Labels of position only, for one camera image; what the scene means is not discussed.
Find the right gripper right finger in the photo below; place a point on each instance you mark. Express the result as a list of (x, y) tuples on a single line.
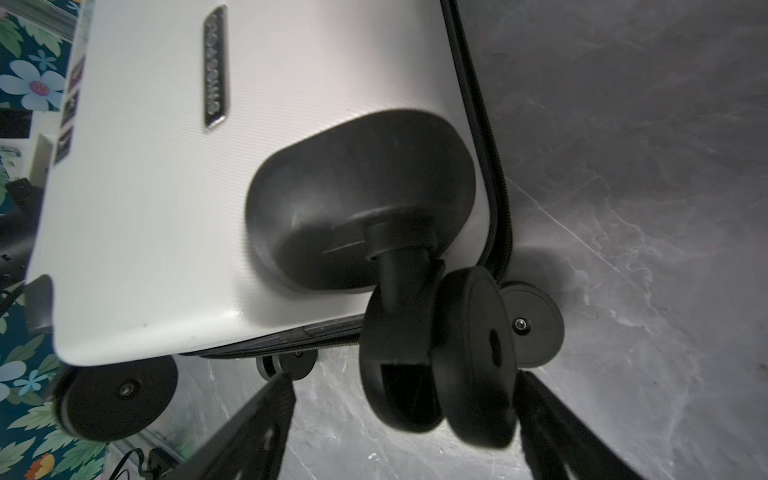
[(556, 444)]

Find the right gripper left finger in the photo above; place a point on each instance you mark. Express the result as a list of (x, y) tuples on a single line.
[(251, 445)]

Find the white black suitcase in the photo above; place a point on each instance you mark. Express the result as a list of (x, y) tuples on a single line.
[(237, 178)]

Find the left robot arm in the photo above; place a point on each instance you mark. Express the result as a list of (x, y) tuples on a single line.
[(19, 226)]

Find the aluminium frame cage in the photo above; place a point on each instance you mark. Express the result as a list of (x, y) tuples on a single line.
[(44, 14)]

